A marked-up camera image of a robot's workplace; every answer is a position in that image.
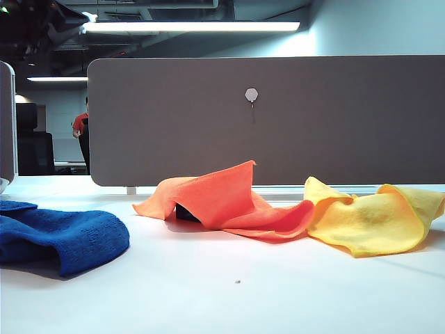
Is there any short ceiling light strip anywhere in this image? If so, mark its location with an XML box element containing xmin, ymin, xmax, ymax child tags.
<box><xmin>26</xmin><ymin>77</ymin><xmax>88</xmax><ymax>83</ymax></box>

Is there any yellow microfibre rag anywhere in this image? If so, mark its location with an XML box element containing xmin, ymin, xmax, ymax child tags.
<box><xmin>304</xmin><ymin>176</ymin><xmax>445</xmax><ymax>260</ymax></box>

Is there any black office chair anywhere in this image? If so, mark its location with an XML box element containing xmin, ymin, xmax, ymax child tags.
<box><xmin>15</xmin><ymin>103</ymin><xmax>56</xmax><ymax>177</ymax></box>

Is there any person in orange shirt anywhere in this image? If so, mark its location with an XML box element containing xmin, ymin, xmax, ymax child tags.
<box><xmin>71</xmin><ymin>95</ymin><xmax>90</xmax><ymax>175</ymax></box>

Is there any Rubik's cube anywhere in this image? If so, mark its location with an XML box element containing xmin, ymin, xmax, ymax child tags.
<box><xmin>175</xmin><ymin>202</ymin><xmax>203</xmax><ymax>223</ymax></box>

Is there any orange microfibre rag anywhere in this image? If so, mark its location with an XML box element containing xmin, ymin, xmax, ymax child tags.
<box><xmin>131</xmin><ymin>159</ymin><xmax>316</xmax><ymax>244</ymax></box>

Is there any grey desk divider panel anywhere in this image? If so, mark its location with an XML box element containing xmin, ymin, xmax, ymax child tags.
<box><xmin>86</xmin><ymin>55</ymin><xmax>445</xmax><ymax>189</ymax></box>

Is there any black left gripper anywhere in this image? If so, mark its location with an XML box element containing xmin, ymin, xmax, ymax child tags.
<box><xmin>0</xmin><ymin>0</ymin><xmax>99</xmax><ymax>60</ymax></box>

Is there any blue terry rag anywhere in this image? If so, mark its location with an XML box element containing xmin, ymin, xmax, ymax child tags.
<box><xmin>0</xmin><ymin>200</ymin><xmax>130</xmax><ymax>278</ymax></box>

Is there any long ceiling light strip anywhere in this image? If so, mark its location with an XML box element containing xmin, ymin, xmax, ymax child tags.
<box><xmin>83</xmin><ymin>22</ymin><xmax>300</xmax><ymax>33</ymax></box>

